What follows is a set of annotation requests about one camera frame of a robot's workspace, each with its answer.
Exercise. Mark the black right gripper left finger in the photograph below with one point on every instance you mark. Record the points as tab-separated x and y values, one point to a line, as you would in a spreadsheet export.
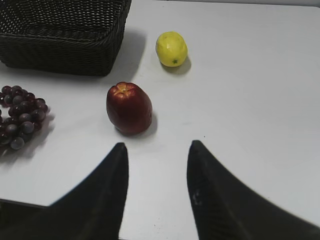
93	210

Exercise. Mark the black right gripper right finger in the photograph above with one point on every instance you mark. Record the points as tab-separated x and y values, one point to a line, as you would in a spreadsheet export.
224	208

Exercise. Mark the black woven basket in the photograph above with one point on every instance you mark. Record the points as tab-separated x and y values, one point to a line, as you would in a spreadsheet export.
77	37

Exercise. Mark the red apple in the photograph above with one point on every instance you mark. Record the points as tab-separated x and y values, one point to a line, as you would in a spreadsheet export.
129	108

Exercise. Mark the purple grape bunch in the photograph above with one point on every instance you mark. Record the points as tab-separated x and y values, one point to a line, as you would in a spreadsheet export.
26	114

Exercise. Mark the yellow lemon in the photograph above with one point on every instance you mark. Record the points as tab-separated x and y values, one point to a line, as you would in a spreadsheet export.
171	49

